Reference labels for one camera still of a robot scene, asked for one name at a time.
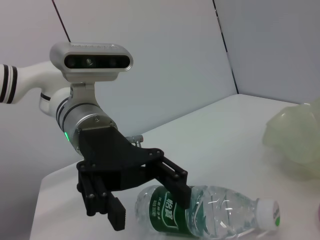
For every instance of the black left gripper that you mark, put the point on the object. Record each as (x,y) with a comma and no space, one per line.
(112,155)

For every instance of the clear green-label water bottle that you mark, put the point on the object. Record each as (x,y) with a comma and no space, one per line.
(225,210)

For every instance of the translucent green fruit plate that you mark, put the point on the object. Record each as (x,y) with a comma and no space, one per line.
(295,140)

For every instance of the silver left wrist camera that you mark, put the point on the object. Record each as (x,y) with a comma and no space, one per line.
(90,61)

